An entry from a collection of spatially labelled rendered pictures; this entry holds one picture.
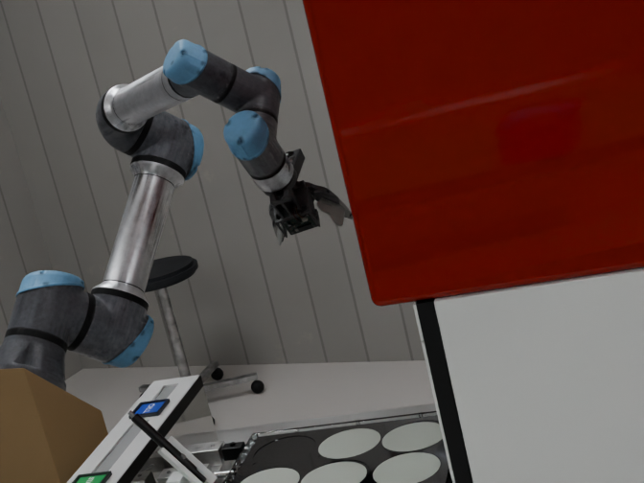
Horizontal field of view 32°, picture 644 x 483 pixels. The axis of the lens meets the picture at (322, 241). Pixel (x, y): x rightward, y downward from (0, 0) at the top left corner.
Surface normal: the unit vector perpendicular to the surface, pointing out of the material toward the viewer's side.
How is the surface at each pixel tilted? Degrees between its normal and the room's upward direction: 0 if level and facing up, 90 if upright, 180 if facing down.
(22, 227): 90
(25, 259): 90
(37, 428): 90
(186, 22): 90
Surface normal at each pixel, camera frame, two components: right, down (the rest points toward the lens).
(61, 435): 0.88, -0.09
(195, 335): -0.46, 0.33
